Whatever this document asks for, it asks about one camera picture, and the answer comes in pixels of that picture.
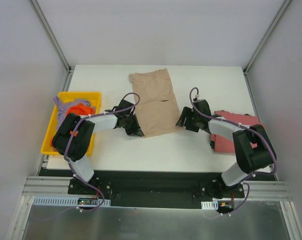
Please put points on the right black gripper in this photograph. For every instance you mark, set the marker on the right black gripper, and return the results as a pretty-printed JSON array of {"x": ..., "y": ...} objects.
[{"x": 188, "y": 118}]

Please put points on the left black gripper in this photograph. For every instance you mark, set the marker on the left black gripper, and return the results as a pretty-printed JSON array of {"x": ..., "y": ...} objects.
[{"x": 132, "y": 124}]

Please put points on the beige t shirt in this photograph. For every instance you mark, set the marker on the beige t shirt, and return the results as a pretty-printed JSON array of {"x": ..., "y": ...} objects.
[{"x": 157, "y": 112}]

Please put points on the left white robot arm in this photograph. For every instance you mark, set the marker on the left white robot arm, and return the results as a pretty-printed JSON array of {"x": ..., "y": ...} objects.
[{"x": 73, "y": 137}]

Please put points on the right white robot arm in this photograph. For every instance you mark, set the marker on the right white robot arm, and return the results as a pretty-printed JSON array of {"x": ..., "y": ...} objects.
[{"x": 253, "y": 149}]

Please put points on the dark green folded shirt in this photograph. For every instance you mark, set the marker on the dark green folded shirt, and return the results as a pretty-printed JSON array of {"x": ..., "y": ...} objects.
[{"x": 212, "y": 145}]

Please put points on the folded red t shirt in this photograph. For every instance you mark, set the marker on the folded red t shirt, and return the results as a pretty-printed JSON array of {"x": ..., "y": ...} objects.
[{"x": 224, "y": 145}]

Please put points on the orange t shirt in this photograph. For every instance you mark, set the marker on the orange t shirt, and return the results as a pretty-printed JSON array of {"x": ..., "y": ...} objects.
[{"x": 84, "y": 108}]

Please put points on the lilac t shirt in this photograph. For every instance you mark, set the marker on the lilac t shirt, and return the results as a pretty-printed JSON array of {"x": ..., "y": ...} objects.
[{"x": 63, "y": 108}]

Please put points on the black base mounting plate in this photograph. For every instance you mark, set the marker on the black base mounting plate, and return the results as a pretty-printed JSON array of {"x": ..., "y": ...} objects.
[{"x": 143, "y": 189}]

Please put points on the left aluminium frame post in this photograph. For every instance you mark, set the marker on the left aluminium frame post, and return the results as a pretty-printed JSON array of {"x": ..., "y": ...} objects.
[{"x": 50, "y": 34}]

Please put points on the aluminium frame post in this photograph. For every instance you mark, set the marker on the aluminium frame post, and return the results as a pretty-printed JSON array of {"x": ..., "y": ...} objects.
[
  {"x": 50, "y": 34},
  {"x": 272, "y": 26}
]

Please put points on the right aluminium frame post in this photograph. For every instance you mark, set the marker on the right aluminium frame post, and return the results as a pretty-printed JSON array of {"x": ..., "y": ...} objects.
[{"x": 272, "y": 26}]

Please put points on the right white cable duct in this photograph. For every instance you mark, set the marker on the right white cable duct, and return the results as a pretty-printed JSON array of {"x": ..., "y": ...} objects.
[{"x": 209, "y": 205}]

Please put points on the white cable duct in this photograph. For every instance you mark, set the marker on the white cable duct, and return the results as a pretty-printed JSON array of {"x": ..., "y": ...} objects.
[
  {"x": 70, "y": 201},
  {"x": 209, "y": 205}
]

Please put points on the front aluminium rail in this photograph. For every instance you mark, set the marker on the front aluminium rail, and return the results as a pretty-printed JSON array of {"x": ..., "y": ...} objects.
[{"x": 51, "y": 186}]

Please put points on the left white cable duct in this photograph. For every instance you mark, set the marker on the left white cable duct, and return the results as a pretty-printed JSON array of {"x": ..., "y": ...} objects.
[{"x": 70, "y": 201}]

